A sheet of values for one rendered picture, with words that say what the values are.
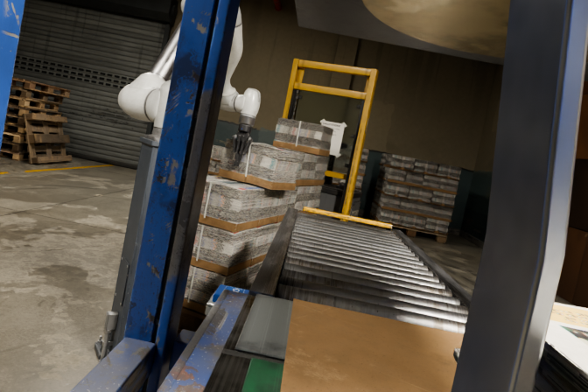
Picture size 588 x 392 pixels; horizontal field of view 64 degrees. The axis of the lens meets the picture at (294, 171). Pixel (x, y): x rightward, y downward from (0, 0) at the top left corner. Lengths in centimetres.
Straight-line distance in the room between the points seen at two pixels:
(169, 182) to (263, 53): 888
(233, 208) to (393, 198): 566
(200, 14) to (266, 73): 875
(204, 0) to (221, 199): 168
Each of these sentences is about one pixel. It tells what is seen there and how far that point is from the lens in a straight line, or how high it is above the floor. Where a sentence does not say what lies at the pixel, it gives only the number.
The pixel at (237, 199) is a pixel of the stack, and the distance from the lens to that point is 239.
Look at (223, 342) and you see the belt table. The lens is 73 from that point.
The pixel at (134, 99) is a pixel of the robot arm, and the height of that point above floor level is 116.
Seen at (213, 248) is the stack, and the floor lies 49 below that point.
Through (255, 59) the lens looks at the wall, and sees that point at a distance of 968.
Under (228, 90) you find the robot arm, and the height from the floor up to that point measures 133.
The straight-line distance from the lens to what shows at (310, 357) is 72.
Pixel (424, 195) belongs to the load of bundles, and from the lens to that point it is 800.
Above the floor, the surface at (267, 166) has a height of 95.
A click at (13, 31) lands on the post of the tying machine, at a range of 34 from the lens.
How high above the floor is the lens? 109
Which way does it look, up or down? 3 degrees down
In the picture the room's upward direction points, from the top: 11 degrees clockwise
